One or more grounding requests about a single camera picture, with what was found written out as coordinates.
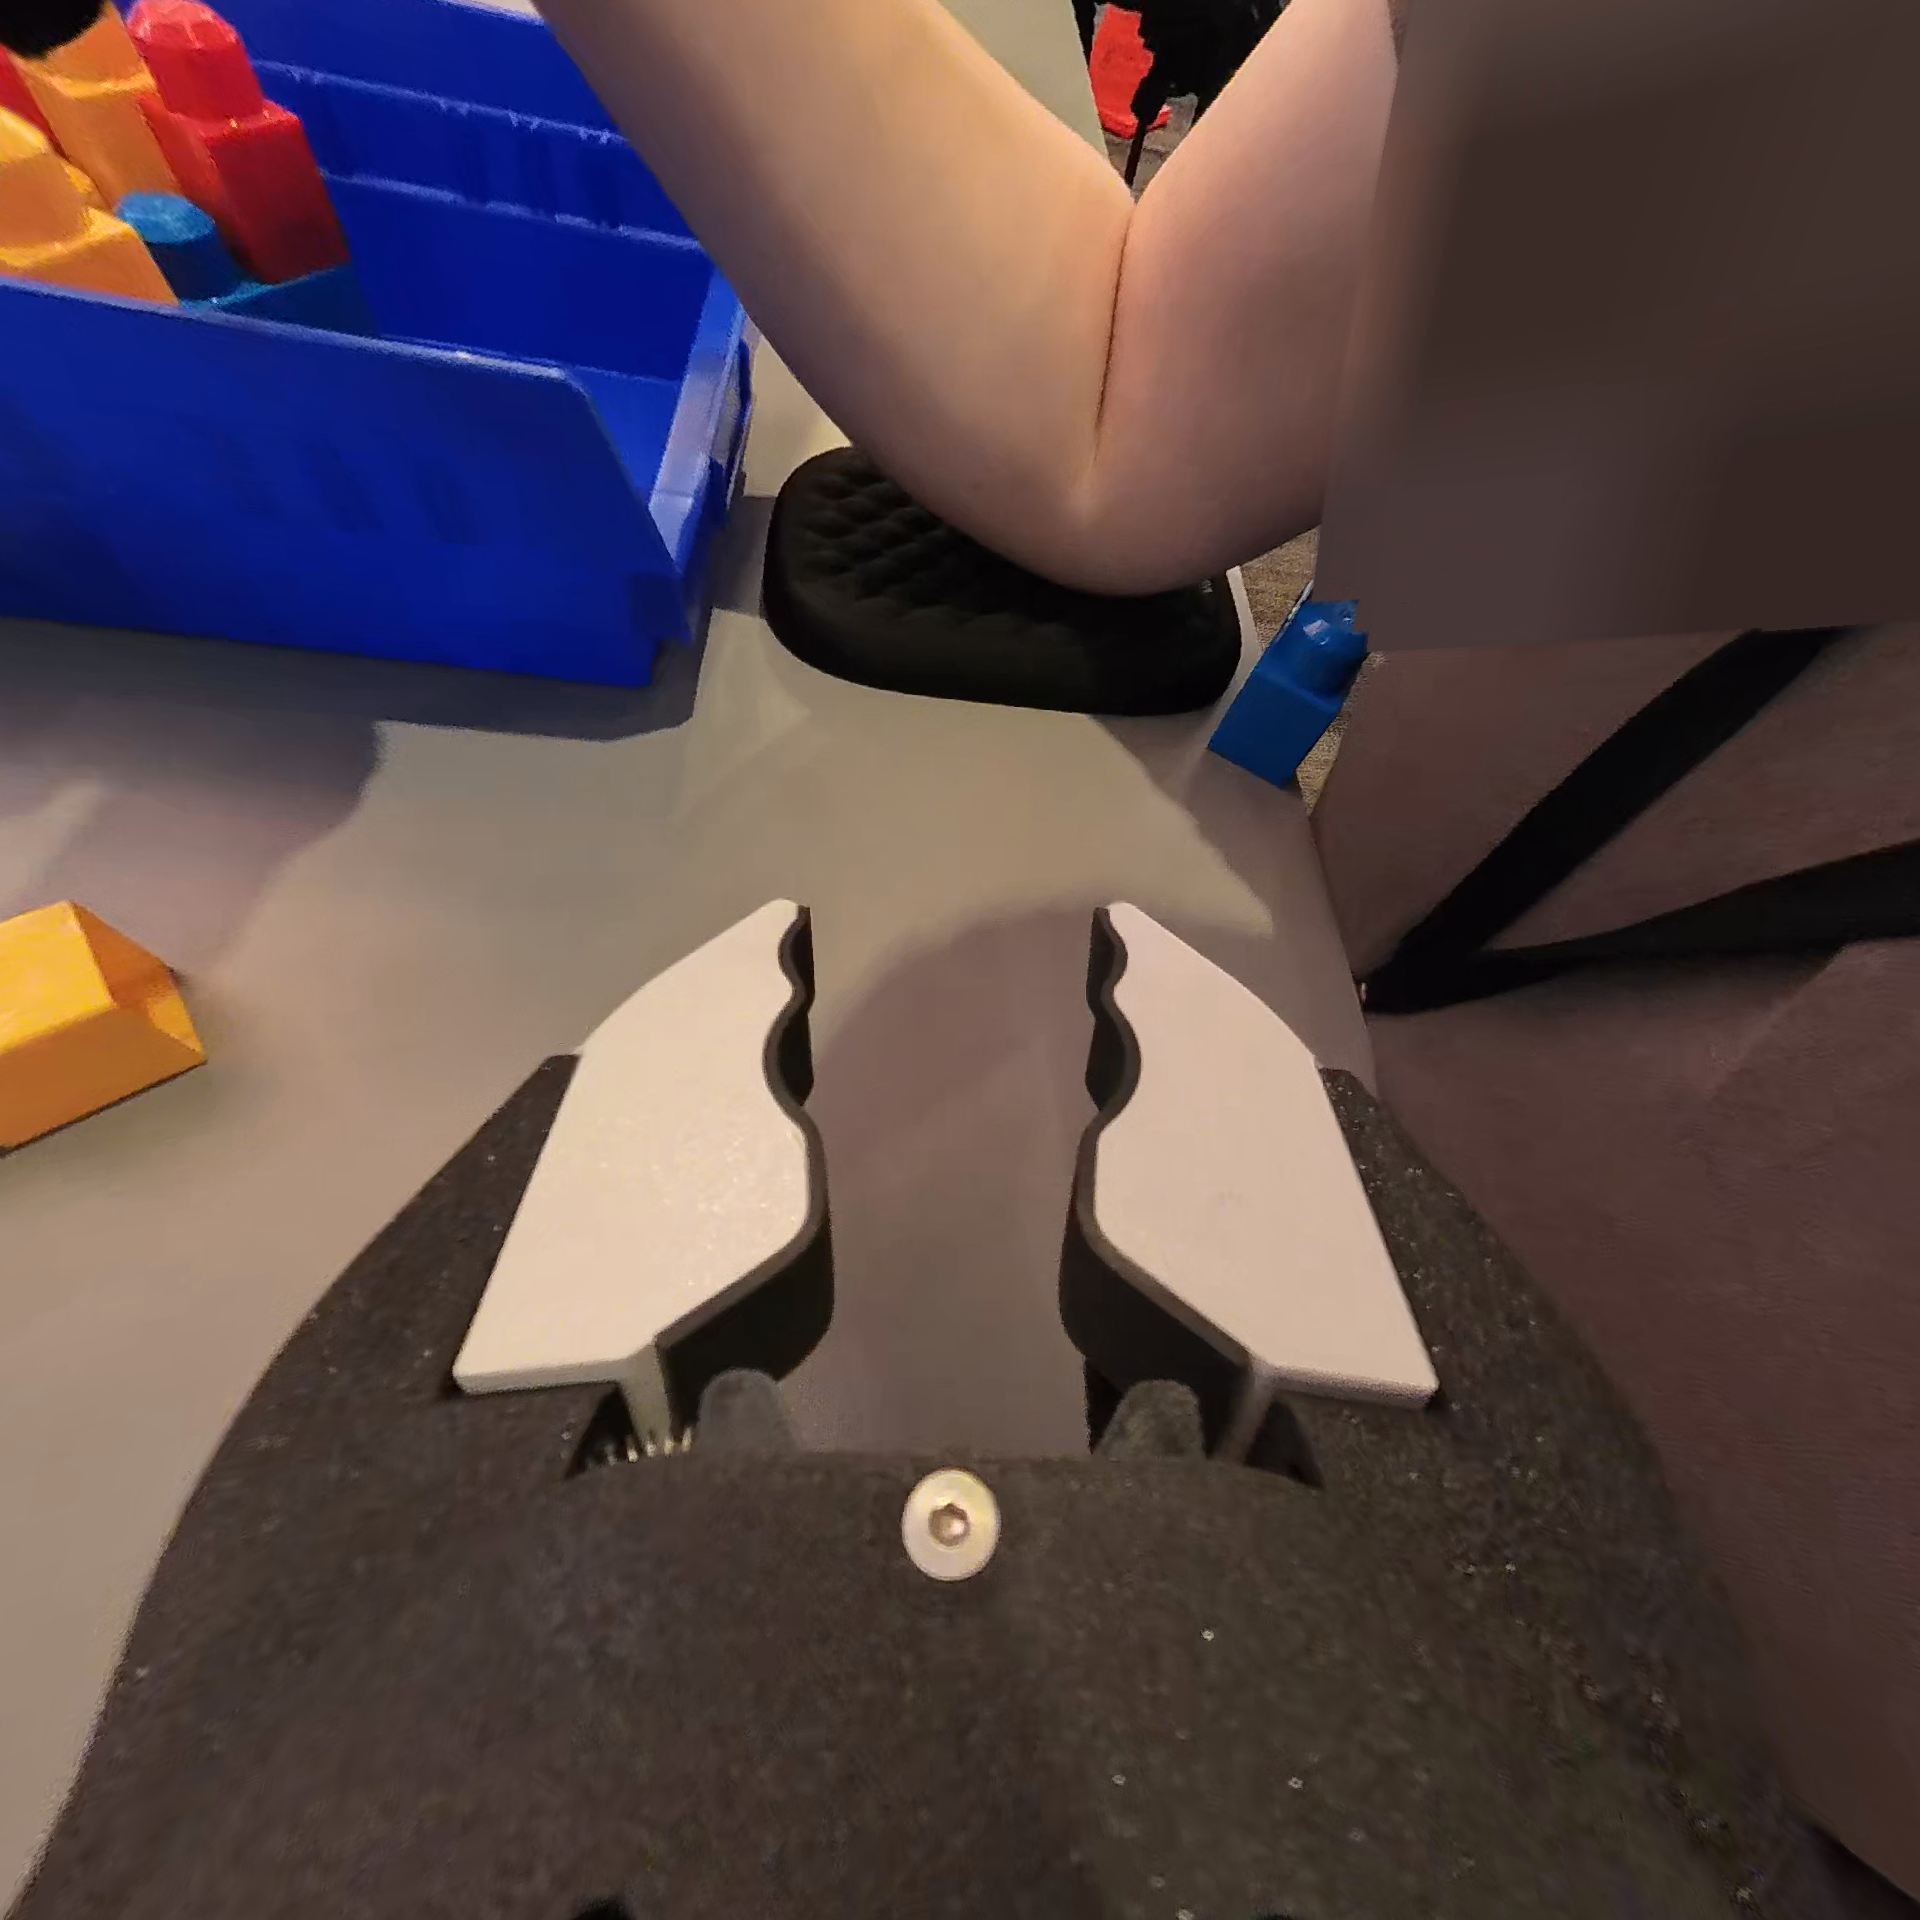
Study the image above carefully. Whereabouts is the person's right forearm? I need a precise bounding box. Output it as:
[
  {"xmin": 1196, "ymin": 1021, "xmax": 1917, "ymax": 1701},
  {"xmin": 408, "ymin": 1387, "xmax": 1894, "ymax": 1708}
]
[{"xmin": 533, "ymin": 0, "xmax": 1403, "ymax": 599}]

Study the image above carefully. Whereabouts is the black body strap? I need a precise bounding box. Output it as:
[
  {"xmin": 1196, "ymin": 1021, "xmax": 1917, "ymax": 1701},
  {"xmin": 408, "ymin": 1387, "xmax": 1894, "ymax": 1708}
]
[{"xmin": 1358, "ymin": 631, "xmax": 1920, "ymax": 1018}]

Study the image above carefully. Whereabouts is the blue plastic bin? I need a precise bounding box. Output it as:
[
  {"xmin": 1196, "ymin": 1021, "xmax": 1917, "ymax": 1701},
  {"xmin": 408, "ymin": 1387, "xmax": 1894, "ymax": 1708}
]
[{"xmin": 0, "ymin": 0, "xmax": 754, "ymax": 687}]

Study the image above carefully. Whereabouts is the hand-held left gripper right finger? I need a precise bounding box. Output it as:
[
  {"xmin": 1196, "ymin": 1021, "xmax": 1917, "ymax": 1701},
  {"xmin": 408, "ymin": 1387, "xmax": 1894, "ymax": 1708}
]
[{"xmin": 1063, "ymin": 902, "xmax": 1442, "ymax": 1452}]

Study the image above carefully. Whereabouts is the orange traffic cone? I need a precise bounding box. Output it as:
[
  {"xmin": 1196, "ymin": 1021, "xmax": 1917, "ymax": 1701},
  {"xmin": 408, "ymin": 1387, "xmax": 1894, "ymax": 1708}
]
[{"xmin": 1087, "ymin": 0, "xmax": 1162, "ymax": 139}]

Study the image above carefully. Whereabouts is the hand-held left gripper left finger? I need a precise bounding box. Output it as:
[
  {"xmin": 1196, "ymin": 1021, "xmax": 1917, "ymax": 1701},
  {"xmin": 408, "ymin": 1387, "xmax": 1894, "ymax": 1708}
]
[{"xmin": 450, "ymin": 900, "xmax": 834, "ymax": 1427}]

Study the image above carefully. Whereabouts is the black round pad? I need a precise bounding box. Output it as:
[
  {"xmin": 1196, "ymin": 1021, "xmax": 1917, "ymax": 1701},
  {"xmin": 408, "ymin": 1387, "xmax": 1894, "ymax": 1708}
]
[{"xmin": 760, "ymin": 445, "xmax": 1247, "ymax": 721}]

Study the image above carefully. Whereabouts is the red one-stud toy block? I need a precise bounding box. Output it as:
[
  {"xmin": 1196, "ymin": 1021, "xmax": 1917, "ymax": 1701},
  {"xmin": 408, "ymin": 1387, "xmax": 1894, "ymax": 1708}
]
[{"xmin": 128, "ymin": 0, "xmax": 349, "ymax": 287}]

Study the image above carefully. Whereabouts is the blue one-stud toy block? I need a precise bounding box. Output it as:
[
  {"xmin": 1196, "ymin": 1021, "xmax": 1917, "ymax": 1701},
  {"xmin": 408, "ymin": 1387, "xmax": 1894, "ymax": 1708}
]
[{"xmin": 1207, "ymin": 596, "xmax": 1370, "ymax": 793}]

